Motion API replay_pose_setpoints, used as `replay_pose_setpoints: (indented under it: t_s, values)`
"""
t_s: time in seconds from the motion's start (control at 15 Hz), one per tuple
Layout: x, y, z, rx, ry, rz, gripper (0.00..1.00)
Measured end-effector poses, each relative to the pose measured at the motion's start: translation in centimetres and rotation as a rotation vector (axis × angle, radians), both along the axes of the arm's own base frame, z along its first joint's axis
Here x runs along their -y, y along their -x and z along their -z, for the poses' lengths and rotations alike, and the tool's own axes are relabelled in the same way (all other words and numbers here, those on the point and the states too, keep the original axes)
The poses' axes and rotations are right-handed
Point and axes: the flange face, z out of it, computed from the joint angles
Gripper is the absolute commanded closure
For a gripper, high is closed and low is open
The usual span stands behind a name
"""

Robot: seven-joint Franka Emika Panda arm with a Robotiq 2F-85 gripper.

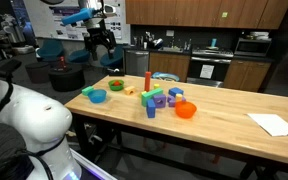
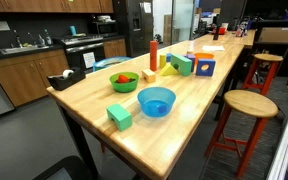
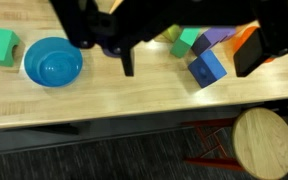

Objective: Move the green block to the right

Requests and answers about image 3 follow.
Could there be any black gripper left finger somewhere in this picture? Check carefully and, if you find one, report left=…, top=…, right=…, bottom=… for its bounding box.
left=117, top=38, right=136, bottom=78

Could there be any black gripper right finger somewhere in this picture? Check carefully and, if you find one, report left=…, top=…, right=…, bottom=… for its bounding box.
left=232, top=27, right=275, bottom=78

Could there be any green arch block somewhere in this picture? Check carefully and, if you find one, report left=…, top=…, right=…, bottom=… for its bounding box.
left=0, top=27, right=22, bottom=68

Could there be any purple block with hole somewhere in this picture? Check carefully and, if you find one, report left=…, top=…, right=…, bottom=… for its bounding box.
left=191, top=27, right=237, bottom=57

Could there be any blue cube block with hole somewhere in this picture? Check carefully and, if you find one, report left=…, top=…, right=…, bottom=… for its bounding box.
left=187, top=49, right=228, bottom=89

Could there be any yellow triangle block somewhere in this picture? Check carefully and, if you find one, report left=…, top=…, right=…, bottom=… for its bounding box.
left=161, top=24, right=184, bottom=44

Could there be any long green block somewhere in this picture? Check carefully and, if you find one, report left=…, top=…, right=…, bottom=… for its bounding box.
left=169, top=27, right=202, bottom=59

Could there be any wooden butcher block table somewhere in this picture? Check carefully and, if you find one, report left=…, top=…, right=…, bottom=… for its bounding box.
left=0, top=96, right=288, bottom=158

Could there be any orange plastic bowl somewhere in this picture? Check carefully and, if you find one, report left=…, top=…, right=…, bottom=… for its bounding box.
left=231, top=25, right=276, bottom=64

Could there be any blue plastic bowl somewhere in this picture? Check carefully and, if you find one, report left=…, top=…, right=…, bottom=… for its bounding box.
left=23, top=36, right=84, bottom=88

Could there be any wooden stool with red legs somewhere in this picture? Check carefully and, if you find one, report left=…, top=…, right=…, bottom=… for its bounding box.
left=182, top=107, right=288, bottom=180

